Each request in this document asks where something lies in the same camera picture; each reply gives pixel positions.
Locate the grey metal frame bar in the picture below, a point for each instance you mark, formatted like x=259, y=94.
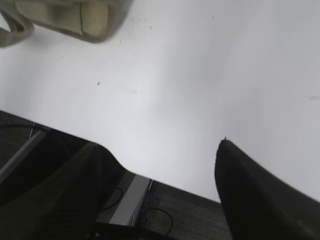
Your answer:
x=20, y=155

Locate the grey metal table leg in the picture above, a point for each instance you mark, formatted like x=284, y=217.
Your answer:
x=124, y=205

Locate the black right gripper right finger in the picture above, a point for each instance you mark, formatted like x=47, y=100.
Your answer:
x=259, y=206

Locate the khaki canvas tote bag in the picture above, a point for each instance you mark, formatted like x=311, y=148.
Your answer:
x=92, y=21

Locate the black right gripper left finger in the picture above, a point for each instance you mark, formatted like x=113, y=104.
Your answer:
x=48, y=198

